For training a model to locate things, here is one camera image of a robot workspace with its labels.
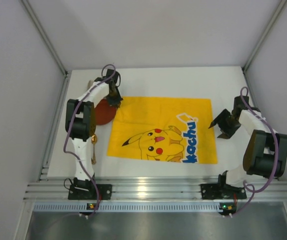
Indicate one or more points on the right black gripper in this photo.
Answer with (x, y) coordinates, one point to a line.
(228, 124)

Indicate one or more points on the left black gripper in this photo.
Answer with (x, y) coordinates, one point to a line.
(114, 99)

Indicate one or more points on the beige paper cup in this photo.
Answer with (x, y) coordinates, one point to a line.
(89, 85)

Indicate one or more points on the yellow pikachu cloth placemat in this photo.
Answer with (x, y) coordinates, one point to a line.
(164, 129)

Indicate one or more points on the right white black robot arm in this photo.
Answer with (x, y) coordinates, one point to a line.
(265, 154)

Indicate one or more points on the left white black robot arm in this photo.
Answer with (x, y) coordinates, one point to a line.
(80, 122)

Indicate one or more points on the red round plate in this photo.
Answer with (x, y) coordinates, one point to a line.
(104, 113)

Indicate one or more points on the gold spoon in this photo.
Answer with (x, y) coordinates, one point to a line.
(94, 140)

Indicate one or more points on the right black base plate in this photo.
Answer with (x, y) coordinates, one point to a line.
(213, 191)

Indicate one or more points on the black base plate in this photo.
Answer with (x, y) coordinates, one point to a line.
(78, 193)
(213, 191)

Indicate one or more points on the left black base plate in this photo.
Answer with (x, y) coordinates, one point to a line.
(78, 193)

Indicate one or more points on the perforated cable duct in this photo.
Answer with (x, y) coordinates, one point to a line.
(135, 207)

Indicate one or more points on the aluminium mounting rail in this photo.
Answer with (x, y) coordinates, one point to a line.
(147, 189)

